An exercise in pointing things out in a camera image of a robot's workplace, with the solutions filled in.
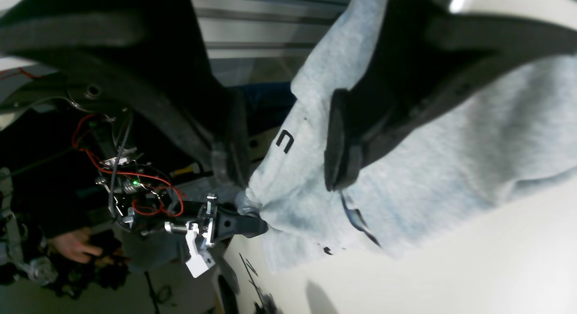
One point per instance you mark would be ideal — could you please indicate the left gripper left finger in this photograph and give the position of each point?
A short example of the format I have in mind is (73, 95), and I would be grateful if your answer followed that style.
(149, 55)

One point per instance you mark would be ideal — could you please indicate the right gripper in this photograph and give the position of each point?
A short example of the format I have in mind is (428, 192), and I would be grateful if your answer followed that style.
(198, 232)

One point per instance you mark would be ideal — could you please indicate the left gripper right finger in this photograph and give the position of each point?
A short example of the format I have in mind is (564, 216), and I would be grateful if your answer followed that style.
(429, 57)

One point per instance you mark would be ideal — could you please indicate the grey T-shirt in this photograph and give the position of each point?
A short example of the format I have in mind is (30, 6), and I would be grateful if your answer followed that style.
(511, 141)

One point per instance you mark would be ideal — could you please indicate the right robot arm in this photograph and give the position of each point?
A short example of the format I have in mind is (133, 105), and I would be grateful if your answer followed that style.
(144, 201)

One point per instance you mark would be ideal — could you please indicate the person's hand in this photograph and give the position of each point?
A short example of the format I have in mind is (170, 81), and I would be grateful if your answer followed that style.
(76, 246)

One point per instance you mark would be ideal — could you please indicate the black zip ties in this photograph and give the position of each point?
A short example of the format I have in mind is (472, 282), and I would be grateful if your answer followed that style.
(263, 299)

